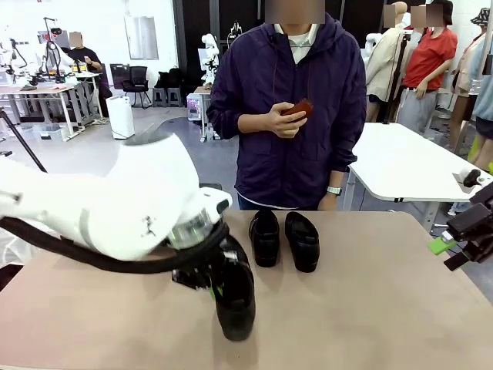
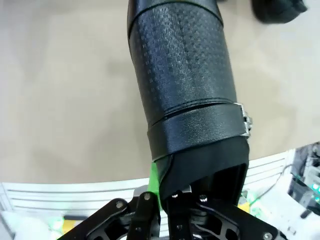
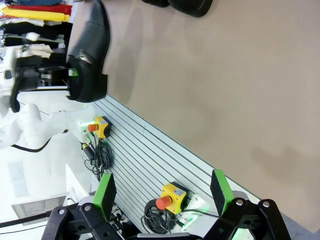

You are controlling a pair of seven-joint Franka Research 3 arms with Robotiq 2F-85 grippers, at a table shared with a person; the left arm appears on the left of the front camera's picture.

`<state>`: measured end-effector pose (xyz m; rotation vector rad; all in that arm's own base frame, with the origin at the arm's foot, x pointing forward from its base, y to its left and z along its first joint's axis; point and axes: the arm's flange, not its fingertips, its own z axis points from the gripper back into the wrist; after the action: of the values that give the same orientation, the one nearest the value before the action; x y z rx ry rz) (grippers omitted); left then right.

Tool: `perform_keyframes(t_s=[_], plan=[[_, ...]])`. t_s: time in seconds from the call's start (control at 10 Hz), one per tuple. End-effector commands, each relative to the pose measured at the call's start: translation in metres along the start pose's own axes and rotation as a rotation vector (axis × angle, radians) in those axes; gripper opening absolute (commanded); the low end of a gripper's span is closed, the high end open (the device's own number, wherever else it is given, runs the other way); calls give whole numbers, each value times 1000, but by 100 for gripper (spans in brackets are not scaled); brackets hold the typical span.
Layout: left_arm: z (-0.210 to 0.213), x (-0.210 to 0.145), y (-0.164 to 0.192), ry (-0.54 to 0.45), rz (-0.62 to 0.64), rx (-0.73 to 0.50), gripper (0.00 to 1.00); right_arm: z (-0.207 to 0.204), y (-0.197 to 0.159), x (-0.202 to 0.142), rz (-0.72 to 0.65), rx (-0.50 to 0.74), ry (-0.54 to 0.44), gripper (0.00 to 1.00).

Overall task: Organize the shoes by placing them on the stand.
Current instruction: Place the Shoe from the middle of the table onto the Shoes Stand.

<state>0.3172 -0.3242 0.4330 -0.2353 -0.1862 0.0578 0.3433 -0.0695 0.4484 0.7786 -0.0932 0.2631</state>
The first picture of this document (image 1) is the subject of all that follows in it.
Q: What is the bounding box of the reddish-brown shoe brush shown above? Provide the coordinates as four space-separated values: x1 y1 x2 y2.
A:
280 98 314 123

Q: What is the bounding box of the person's right hand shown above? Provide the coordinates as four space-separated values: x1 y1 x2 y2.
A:
258 102 309 139

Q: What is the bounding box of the white workbench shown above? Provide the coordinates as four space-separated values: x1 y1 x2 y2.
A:
0 83 84 142

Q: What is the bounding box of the white plastic sheet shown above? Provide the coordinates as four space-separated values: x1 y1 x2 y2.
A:
0 227 35 267

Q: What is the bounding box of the person in purple hooded jacket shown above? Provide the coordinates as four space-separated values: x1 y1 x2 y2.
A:
206 11 367 212

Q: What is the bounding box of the black light stand pole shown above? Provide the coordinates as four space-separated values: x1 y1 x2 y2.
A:
383 32 411 125

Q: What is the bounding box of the black office chair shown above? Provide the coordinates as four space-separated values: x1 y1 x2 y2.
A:
122 66 152 109

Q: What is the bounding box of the person in black t-shirt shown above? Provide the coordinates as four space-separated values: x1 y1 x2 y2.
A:
67 31 112 116

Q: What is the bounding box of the person's right forearm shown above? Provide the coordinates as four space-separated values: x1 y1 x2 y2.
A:
207 103 253 136

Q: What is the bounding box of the mannequin in light blue top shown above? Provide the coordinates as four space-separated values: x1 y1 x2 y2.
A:
468 42 493 170

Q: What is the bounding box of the white robot with black cables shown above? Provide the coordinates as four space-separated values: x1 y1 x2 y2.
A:
0 38 28 84
36 17 76 84

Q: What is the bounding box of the mannequin with bucket hat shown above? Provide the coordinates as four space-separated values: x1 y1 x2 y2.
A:
448 7 488 155

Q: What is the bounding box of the clear storage bin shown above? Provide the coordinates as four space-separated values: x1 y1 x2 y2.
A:
38 123 67 143

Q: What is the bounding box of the black pointed dress shoe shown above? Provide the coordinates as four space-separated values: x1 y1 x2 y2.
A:
213 234 257 342

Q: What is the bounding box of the grey wall panel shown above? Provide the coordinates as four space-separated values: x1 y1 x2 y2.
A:
123 15 159 61

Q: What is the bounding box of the mannequin in beige jacket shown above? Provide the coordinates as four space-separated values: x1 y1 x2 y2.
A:
362 2 411 124

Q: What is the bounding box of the black round-toe leather shoe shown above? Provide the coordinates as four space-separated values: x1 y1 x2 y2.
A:
248 210 281 269
284 210 321 274

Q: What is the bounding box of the person's left hand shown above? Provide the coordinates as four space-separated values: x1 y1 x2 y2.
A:
318 192 342 212

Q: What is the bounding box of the person's left forearm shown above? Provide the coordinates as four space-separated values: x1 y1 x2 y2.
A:
327 150 359 190

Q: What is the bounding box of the black backpack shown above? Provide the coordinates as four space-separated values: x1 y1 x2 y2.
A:
156 67 182 89

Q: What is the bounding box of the white air purifier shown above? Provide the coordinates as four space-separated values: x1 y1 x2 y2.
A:
106 96 136 140

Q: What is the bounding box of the computer tower with lights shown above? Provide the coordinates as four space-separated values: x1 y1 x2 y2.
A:
186 94 204 123

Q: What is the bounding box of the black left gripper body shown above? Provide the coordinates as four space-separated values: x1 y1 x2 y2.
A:
171 251 243 292

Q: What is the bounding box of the black tripod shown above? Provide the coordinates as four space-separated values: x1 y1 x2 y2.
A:
0 107 48 174

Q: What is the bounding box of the white side table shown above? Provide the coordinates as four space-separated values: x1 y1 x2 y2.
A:
346 122 493 236

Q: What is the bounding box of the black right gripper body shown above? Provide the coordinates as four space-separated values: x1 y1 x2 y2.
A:
446 187 493 251

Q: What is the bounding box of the mannequin in red t-shirt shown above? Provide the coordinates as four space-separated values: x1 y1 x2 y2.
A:
398 0 459 136

